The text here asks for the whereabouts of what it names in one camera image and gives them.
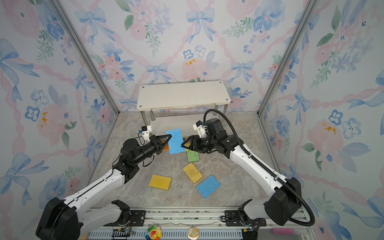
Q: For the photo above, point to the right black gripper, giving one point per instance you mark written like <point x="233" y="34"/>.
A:
<point x="192" y="147"/>

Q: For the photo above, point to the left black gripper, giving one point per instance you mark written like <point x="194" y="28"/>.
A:
<point x="157" y="146"/>

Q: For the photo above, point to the blue sponge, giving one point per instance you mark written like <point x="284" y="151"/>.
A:
<point x="208" y="186"/>
<point x="175" y="143"/>

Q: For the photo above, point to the yellow sponge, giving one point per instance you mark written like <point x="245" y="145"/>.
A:
<point x="193" y="173"/>
<point x="160" y="182"/>

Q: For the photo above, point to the blue sponge front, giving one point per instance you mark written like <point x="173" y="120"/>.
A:
<point x="208" y="186"/>

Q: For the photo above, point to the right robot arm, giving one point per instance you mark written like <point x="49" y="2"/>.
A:
<point x="282" y="201"/>

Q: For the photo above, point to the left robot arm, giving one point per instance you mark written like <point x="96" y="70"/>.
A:
<point x="72" y="217"/>

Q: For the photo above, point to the white two-tier metal shelf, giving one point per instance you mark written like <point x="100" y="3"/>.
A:
<point x="182" y="96"/>

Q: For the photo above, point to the green sponge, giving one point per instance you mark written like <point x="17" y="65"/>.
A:
<point x="193" y="156"/>

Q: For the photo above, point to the round gold badge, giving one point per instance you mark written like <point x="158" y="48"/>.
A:
<point x="193" y="233"/>

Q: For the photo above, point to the colourful flower toy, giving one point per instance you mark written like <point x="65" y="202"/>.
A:
<point x="154" y="232"/>

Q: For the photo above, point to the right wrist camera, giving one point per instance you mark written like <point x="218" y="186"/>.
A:
<point x="201" y="129"/>

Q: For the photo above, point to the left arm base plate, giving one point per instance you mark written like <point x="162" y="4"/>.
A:
<point x="134" y="218"/>

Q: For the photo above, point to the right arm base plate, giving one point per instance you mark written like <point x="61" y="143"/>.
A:
<point x="235" y="218"/>

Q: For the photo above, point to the aluminium front rail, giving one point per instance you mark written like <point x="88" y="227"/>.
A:
<point x="175" y="223"/>

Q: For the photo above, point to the left aluminium frame post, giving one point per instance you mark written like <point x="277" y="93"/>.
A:
<point x="81" y="49"/>

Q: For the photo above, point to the aluminium frame post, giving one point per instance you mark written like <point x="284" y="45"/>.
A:
<point x="298" y="33"/>
<point x="81" y="49"/>

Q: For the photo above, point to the right aluminium frame post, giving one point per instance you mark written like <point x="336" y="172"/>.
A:
<point x="298" y="33"/>

